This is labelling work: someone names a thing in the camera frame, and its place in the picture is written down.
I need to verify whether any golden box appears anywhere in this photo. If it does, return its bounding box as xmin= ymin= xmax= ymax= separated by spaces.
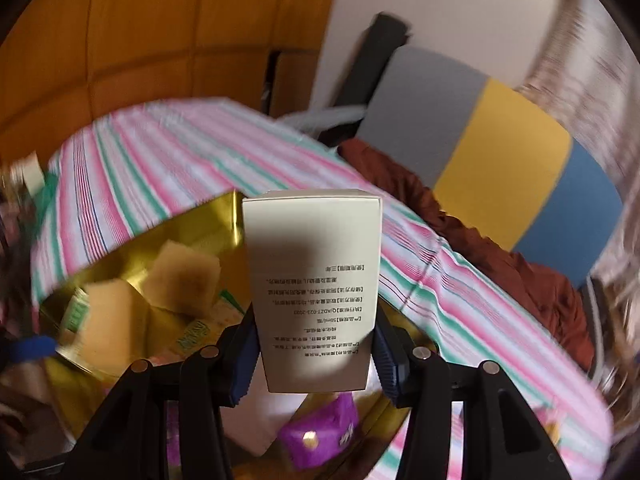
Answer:
xmin=37 ymin=190 xmax=443 ymax=480

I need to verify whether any black cushion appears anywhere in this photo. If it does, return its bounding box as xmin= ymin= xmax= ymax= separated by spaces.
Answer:
xmin=334 ymin=12 xmax=414 ymax=112

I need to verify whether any white plastic bag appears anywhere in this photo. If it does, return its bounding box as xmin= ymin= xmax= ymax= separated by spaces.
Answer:
xmin=275 ymin=104 xmax=369 ymax=139

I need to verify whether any wooden wardrobe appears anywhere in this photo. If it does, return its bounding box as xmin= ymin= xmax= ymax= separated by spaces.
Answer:
xmin=0 ymin=0 xmax=347 ymax=162

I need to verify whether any purple snack packet cartoon face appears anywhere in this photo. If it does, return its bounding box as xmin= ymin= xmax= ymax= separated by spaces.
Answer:
xmin=277 ymin=392 xmax=362 ymax=472

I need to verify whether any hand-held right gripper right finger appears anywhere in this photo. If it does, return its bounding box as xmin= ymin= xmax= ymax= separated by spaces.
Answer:
xmin=371 ymin=306 xmax=565 ymax=480

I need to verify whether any grey yellow blue headboard cushion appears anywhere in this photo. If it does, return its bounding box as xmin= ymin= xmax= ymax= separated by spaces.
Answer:
xmin=356 ymin=45 xmax=626 ymax=289

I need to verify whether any yellow-green cracker packet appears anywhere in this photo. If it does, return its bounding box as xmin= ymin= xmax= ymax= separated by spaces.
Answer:
xmin=174 ymin=320 xmax=214 ymax=357
xmin=215 ymin=287 xmax=248 ymax=322
xmin=59 ymin=287 xmax=94 ymax=335

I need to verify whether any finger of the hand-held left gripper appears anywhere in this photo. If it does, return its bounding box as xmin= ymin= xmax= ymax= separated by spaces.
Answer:
xmin=4 ymin=338 xmax=56 ymax=364

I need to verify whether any pink patterned curtain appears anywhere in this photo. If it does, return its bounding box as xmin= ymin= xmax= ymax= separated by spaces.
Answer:
xmin=520 ymin=0 xmax=640 ymax=391

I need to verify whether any brown blanket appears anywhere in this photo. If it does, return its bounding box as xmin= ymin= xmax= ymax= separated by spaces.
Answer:
xmin=337 ymin=137 xmax=597 ymax=374

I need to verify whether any striped bedsheet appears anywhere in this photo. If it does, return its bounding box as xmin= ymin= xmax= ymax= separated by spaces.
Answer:
xmin=30 ymin=97 xmax=614 ymax=480

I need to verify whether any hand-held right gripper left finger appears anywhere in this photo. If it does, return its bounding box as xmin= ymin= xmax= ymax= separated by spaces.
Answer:
xmin=65 ymin=306 xmax=262 ymax=480

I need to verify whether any beige carton box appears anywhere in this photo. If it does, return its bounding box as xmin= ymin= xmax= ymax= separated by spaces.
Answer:
xmin=241 ymin=189 xmax=384 ymax=394

